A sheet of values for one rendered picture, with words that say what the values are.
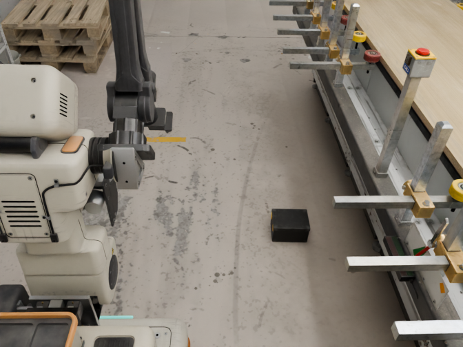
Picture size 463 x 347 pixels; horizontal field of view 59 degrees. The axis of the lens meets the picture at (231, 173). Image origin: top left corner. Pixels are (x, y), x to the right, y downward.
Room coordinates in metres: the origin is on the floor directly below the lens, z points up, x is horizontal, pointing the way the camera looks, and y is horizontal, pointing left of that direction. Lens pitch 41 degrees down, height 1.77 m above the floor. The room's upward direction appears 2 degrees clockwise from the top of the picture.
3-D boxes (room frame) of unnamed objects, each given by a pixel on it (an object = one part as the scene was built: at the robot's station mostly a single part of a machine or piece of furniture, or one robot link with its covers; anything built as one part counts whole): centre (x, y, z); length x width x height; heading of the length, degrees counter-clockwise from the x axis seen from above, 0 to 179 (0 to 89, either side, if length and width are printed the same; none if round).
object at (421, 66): (1.27, -0.60, 1.18); 0.07 x 0.07 x 0.08; 3
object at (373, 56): (1.97, -0.69, 0.85); 0.08 x 0.08 x 0.11
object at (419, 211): (0.98, -0.62, 0.84); 0.14 x 0.06 x 0.05; 3
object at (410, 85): (1.27, -0.60, 0.93); 0.05 x 0.05 x 0.45; 3
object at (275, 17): (2.71, -0.45, 0.81); 0.43 x 0.03 x 0.04; 93
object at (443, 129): (1.01, -0.62, 0.89); 0.04 x 0.04 x 0.48; 3
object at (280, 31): (2.46, -0.47, 0.81); 0.43 x 0.03 x 0.04; 93
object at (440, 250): (0.73, -0.64, 0.85); 0.14 x 0.06 x 0.05; 3
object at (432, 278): (0.79, -0.61, 0.75); 0.26 x 0.01 x 0.10; 3
